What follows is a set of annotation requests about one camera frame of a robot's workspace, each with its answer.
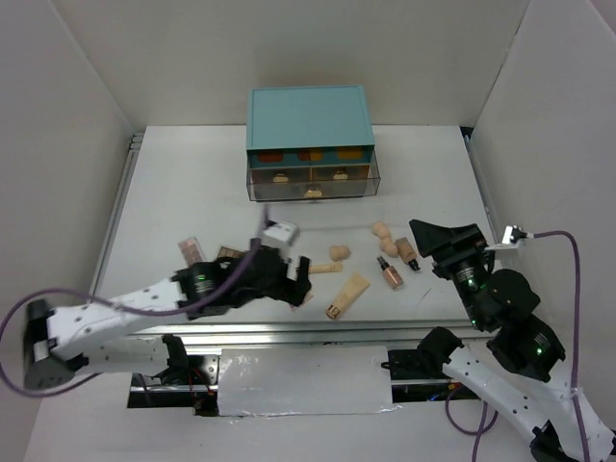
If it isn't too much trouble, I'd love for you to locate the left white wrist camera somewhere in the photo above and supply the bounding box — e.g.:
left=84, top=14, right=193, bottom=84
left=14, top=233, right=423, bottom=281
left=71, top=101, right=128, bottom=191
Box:
left=261, top=220, right=300, bottom=257

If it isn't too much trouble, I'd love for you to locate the beige makeup sponge lower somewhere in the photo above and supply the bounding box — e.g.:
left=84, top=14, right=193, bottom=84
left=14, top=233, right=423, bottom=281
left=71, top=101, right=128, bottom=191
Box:
left=379, top=237, right=398, bottom=258

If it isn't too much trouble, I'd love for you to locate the beige foundation tube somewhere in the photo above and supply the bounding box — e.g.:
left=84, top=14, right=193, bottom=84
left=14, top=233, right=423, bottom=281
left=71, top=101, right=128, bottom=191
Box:
left=325, top=273, right=371, bottom=321

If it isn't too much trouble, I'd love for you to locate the brown eyeshadow palette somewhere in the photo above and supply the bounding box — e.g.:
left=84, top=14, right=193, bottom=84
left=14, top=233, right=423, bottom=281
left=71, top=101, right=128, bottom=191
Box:
left=216, top=245, right=247, bottom=259

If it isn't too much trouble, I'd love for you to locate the foundation bottle black cap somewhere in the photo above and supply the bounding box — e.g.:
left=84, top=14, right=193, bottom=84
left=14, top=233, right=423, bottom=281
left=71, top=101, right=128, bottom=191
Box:
left=395, top=238, right=420, bottom=271

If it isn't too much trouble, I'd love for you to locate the beige makeup sponge upper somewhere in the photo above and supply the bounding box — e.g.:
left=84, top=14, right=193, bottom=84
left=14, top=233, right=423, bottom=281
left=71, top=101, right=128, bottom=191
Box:
left=372, top=221, right=391, bottom=240

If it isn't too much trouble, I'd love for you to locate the pink eyeshadow palette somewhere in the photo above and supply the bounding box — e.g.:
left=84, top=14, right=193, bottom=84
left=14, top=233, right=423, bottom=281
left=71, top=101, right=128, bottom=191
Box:
left=178, top=237, right=206, bottom=267

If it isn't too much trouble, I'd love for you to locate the foundation bottle black pump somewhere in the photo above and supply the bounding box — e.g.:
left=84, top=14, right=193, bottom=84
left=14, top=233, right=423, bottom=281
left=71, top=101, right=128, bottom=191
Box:
left=377, top=257, right=403, bottom=290

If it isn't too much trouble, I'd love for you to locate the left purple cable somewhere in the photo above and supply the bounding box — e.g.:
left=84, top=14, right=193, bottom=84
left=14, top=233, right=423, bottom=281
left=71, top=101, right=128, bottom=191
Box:
left=0, top=206, right=275, bottom=397

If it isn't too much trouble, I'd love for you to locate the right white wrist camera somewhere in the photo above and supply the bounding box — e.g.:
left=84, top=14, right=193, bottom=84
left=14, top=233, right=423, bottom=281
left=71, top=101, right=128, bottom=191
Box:
left=499, top=225, right=527, bottom=250

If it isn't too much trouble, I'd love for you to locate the beige makeup sponge centre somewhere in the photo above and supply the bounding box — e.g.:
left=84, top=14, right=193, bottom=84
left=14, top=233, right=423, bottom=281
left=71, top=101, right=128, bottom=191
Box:
left=329, top=245, right=350, bottom=262

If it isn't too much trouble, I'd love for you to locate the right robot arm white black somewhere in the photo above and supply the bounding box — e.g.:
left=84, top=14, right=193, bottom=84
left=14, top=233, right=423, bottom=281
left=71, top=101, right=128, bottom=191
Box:
left=409, top=219, right=615, bottom=461

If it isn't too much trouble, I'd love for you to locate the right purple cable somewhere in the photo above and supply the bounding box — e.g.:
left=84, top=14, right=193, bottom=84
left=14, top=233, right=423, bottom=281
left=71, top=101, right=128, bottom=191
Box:
left=445, top=230, right=593, bottom=462

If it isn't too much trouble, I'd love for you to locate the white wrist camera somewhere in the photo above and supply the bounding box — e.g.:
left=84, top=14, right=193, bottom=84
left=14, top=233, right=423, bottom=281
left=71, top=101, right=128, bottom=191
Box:
left=499, top=225, right=527, bottom=250
left=261, top=220, right=300, bottom=257

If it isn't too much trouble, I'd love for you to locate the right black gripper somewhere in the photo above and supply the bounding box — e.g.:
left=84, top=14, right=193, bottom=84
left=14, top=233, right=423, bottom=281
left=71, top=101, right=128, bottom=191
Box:
left=406, top=217, right=490, bottom=327

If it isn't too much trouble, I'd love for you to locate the beige makeup sponge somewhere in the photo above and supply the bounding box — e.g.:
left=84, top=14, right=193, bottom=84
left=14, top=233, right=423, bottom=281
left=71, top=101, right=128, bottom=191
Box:
left=372, top=221, right=391, bottom=240
left=379, top=237, right=398, bottom=258
left=329, top=245, right=350, bottom=262

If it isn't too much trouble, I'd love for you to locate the beige concealer stick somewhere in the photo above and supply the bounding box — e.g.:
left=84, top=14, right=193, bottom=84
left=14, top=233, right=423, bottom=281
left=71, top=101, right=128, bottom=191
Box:
left=309, top=262, right=343, bottom=274

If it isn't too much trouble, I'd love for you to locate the purple cable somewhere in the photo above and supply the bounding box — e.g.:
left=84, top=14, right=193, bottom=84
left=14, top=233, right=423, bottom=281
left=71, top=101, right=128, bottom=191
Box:
left=445, top=230, right=593, bottom=462
left=0, top=206, right=275, bottom=397

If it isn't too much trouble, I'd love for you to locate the aluminium rail frame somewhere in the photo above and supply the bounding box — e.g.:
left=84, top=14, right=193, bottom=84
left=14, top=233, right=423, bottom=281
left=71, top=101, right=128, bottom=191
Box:
left=95, top=126, right=490, bottom=350

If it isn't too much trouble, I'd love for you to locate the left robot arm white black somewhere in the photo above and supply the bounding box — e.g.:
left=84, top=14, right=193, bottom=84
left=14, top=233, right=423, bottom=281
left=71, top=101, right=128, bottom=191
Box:
left=23, top=243, right=311, bottom=392

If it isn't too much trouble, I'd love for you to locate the white tape sheet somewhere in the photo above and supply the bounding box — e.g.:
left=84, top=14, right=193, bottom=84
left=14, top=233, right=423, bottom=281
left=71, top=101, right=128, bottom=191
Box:
left=218, top=346, right=396, bottom=417

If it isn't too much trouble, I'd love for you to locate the teal drawer organizer box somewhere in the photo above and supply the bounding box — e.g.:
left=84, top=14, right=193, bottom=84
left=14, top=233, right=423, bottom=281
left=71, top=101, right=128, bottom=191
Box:
left=245, top=85, right=380, bottom=202

